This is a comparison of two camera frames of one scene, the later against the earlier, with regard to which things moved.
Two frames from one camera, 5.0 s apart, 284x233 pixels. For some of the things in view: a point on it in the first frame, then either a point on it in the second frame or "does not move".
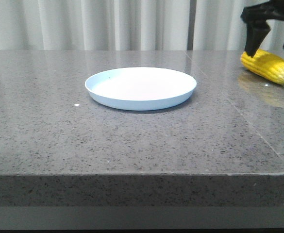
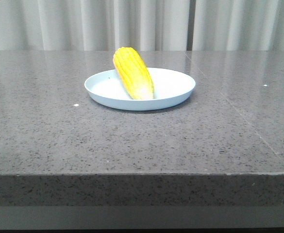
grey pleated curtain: x=122 y=25 does not move
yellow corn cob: x=270 y=67 → x=134 y=73
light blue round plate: x=139 y=89 does not move
